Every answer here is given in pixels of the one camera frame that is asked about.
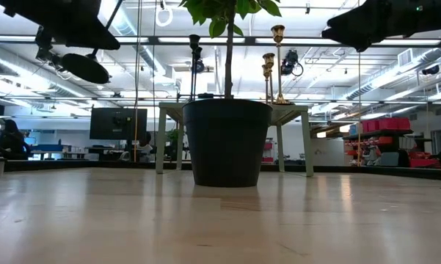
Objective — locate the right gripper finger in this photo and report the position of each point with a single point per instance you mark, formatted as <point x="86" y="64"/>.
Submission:
<point x="356" y="31"/>

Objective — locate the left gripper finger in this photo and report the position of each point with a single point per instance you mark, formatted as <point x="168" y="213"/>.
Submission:
<point x="91" y="38"/>

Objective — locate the gold candle stick holder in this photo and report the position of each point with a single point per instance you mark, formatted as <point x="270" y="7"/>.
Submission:
<point x="268" y="58"/>
<point x="266" y="72"/>
<point x="278" y="33"/>

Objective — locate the black cylindrical ceiling fixture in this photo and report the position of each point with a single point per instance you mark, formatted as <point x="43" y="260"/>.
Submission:
<point x="431" y="69"/>

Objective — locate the black monitor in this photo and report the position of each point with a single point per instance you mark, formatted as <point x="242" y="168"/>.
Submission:
<point x="117" y="124"/>

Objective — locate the red storage bin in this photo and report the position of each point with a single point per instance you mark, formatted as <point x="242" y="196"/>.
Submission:
<point x="394" y="124"/>
<point x="423" y="161"/>
<point x="370" y="126"/>

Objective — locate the blue box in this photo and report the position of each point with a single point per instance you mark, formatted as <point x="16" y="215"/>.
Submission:
<point x="353" y="129"/>

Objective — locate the black shelf cart with bins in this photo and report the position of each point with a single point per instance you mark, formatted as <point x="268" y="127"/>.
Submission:
<point x="378" y="132"/>

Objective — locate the black round spotlight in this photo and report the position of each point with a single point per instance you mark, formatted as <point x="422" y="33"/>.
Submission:
<point x="201" y="66"/>

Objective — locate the person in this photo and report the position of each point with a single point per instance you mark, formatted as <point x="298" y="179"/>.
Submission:
<point x="12" y="141"/>
<point x="146" y="138"/>

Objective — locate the green leafy potted tree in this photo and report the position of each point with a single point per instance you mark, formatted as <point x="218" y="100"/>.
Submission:
<point x="228" y="66"/>

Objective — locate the black plant pot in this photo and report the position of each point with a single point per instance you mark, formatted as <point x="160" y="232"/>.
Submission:
<point x="227" y="143"/>

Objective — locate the grey ventilation duct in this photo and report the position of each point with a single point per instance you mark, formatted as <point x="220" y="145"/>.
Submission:
<point x="389" y="75"/>

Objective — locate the black overhead camera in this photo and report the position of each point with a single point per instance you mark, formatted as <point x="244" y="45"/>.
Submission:
<point x="289" y="62"/>

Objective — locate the black overhead frame bar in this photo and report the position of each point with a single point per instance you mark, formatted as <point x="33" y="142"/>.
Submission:
<point x="249" y="41"/>
<point x="143" y="99"/>

